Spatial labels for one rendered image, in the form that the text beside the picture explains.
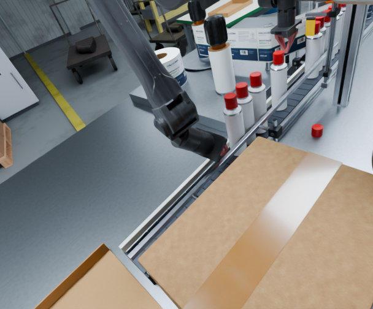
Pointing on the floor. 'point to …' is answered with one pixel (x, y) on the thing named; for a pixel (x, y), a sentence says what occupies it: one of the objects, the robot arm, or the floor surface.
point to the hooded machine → (2, 83)
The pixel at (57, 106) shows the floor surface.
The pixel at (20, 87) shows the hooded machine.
